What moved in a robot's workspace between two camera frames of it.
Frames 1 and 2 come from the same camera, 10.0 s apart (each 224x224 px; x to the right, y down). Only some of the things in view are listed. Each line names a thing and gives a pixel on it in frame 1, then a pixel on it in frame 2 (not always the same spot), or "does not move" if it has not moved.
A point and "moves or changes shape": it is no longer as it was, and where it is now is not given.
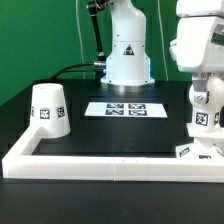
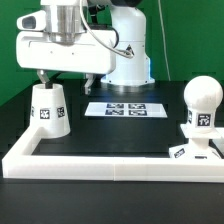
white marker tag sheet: [126, 109] does not move
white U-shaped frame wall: [19, 162] does not move
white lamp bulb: [205, 116] moves or changes shape
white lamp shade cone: [49, 110] does not move
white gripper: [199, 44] -> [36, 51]
